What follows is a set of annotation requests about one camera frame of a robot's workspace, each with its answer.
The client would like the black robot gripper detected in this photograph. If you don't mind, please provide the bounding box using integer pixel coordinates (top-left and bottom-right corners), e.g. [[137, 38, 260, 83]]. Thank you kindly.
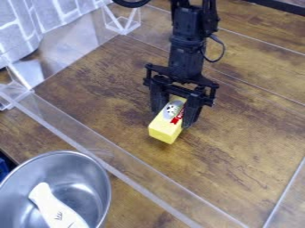
[[143, 37, 220, 128]]

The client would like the yellow butter block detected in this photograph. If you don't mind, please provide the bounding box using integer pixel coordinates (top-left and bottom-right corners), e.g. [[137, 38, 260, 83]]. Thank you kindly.
[[147, 96, 186, 144]]

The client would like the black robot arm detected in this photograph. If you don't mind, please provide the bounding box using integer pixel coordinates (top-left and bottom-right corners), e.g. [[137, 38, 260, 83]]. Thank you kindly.
[[143, 0, 225, 128]]

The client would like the clear acrylic barrier panel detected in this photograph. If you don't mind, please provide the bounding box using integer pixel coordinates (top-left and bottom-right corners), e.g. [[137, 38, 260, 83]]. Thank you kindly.
[[0, 5, 305, 228]]

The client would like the silver metal bowl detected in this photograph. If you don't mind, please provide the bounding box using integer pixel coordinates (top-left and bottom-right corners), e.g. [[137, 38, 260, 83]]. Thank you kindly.
[[0, 151, 113, 228]]

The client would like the grey brick pattern curtain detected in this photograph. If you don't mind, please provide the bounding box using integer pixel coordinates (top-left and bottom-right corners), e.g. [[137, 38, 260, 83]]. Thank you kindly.
[[0, 0, 113, 69]]

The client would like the blue object at edge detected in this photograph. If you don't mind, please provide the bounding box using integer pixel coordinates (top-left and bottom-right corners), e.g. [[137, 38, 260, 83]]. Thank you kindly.
[[0, 158, 10, 182]]

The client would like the thick black cable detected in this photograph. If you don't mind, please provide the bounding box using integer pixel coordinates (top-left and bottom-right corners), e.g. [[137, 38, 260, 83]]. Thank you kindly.
[[111, 0, 153, 9]]

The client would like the white plastic spatula handle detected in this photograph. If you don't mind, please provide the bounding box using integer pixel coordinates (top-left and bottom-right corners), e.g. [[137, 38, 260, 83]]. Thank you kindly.
[[28, 183, 90, 228]]

